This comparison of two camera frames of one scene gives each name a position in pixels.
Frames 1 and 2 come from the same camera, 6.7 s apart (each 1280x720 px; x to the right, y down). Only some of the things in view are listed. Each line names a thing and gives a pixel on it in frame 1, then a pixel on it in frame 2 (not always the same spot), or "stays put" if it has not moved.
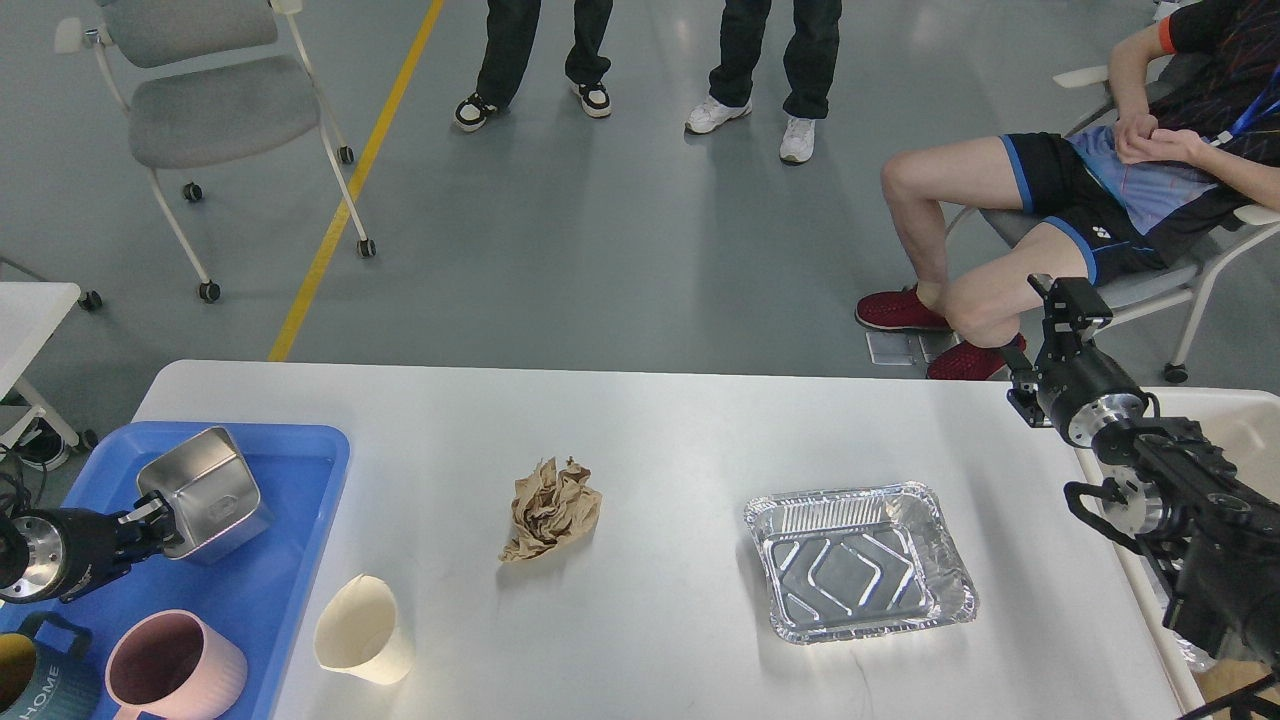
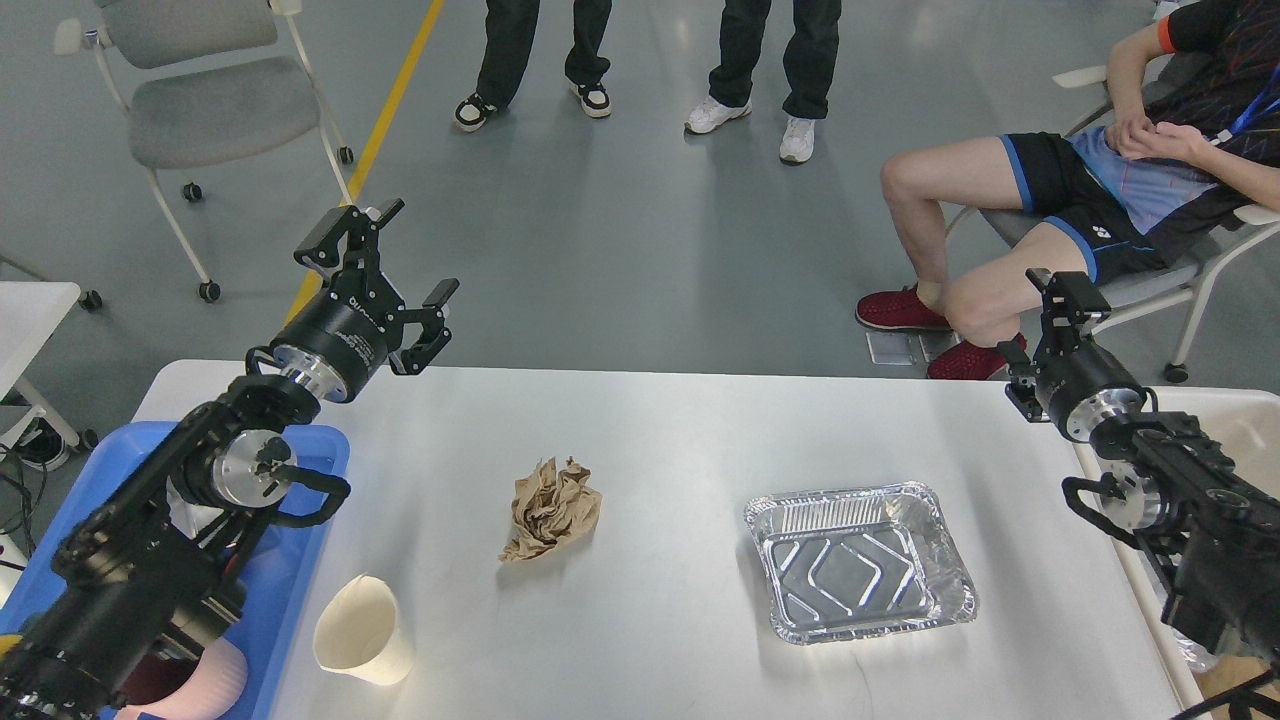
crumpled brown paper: [552, 507] stays put
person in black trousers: [512, 30] stays put
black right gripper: [1084, 391] stays put
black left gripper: [69, 551] to [341, 339]
